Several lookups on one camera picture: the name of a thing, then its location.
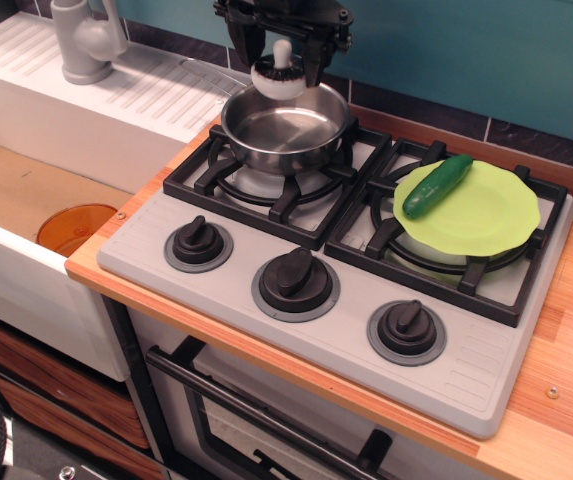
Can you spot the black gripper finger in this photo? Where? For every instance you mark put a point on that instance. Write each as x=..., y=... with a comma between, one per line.
x=249, y=41
x=317, y=53

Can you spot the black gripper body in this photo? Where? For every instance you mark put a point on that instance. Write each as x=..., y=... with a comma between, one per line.
x=293, y=19

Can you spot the white toy mushroom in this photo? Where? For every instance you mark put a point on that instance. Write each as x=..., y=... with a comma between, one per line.
x=279, y=76

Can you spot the green toy pickle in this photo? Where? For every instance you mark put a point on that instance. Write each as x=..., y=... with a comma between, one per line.
x=436, y=185

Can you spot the stainless steel pan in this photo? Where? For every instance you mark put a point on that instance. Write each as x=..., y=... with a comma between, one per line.
x=285, y=137

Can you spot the black left stove knob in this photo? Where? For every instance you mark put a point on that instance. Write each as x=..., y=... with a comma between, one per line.
x=198, y=246

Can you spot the black stove knob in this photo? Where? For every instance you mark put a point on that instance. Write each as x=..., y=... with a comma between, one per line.
x=198, y=246
x=407, y=333
x=296, y=287

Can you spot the light green plate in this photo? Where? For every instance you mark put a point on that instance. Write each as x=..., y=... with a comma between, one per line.
x=489, y=212

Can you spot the black middle stove knob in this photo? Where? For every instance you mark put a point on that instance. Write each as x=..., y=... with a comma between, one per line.
x=296, y=287

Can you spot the grey toy stove top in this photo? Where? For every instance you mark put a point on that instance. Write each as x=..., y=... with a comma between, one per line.
x=467, y=387

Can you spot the black right stove knob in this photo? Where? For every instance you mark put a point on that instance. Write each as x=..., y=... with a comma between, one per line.
x=407, y=333

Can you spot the black right burner grate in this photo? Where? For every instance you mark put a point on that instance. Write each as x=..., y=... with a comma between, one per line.
x=508, y=288

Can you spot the black burner grate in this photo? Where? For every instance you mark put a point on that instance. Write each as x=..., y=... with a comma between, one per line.
x=276, y=175
x=508, y=288

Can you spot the black left burner grate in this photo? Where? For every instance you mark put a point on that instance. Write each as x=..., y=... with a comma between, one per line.
x=276, y=175

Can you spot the grey toy faucet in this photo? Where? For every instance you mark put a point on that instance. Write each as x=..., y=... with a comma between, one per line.
x=87, y=45

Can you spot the white toy sink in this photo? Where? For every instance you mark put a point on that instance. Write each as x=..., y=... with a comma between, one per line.
x=64, y=145

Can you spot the orange translucent bowl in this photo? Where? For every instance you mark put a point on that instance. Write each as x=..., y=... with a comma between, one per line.
x=65, y=231

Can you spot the wood pattern drawer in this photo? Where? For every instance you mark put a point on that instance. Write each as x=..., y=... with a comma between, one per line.
x=76, y=405

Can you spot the silver screw on counter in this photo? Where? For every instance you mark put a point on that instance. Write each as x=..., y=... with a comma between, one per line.
x=553, y=392

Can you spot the oven door with black handle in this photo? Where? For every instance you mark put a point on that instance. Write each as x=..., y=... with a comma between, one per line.
x=256, y=426

